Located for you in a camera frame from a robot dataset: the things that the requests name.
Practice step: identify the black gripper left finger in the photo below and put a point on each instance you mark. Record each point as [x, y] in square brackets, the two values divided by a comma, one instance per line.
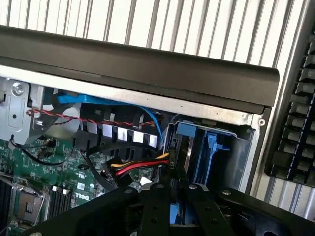
[158, 211]

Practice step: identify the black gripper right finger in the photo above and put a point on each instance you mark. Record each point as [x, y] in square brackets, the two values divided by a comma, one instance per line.
[209, 216]

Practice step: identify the blue plastic disk carrier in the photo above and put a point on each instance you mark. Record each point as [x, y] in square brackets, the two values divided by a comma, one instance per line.
[214, 145]

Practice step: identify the silver disk bay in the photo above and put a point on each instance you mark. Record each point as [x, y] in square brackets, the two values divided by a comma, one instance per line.
[242, 152]

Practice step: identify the black plastic fan shroud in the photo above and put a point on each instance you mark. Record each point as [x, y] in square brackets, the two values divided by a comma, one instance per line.
[81, 140]

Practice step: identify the green motherboard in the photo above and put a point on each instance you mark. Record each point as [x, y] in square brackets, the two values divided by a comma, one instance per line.
[61, 157]

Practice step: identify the CPU socket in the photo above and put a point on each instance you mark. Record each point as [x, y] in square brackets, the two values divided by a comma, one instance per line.
[29, 206]

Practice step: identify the black keyboard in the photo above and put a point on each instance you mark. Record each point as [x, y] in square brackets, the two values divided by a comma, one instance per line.
[300, 123]

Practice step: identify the black open PC case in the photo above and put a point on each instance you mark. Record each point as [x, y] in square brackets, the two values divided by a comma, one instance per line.
[137, 64]

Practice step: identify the silver metal drive bracket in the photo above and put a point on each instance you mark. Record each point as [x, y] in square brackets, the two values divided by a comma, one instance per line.
[17, 110]

